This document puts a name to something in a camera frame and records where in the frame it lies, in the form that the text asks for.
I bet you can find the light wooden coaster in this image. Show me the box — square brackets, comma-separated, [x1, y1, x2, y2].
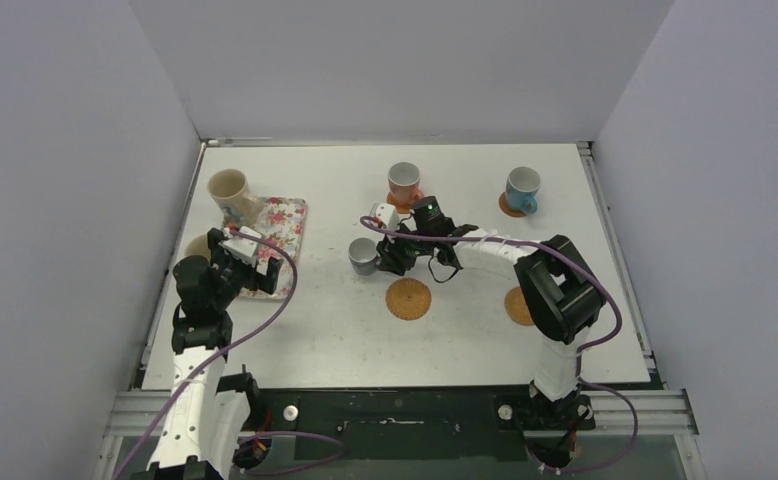
[386, 190, 424, 215]
[498, 192, 527, 218]

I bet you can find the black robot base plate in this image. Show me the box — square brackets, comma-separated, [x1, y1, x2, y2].
[243, 385, 596, 462]

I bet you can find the floral rectangular tray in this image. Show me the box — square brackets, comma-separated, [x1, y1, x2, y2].
[239, 197, 308, 300]

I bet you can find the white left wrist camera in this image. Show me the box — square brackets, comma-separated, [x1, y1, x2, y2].
[220, 226, 263, 266]

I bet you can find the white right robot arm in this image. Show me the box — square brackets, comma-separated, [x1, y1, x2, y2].
[363, 196, 607, 428]

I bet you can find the woven rattan coaster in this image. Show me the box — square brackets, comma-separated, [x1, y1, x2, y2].
[504, 287, 534, 326]
[385, 278, 432, 321]

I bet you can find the aluminium table frame rail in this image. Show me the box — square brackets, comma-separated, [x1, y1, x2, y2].
[105, 390, 699, 437]

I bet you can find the small white cup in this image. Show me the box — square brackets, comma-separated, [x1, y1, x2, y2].
[348, 237, 379, 276]

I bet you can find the pink mug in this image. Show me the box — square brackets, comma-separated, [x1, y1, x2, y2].
[387, 162, 422, 201]

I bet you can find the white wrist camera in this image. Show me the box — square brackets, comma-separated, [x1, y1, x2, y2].
[220, 226, 263, 266]
[369, 203, 400, 231]

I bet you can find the blue mug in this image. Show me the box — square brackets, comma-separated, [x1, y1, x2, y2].
[504, 166, 541, 215]

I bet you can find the cream cup at table edge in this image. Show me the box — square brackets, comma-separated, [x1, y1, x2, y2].
[183, 234, 211, 262]

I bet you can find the large cream mug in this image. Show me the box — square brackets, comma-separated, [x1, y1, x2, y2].
[207, 169, 264, 225]

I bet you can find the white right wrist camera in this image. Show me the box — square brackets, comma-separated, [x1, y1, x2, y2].
[369, 203, 400, 231]

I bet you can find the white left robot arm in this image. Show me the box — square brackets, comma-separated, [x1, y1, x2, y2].
[133, 226, 283, 479]

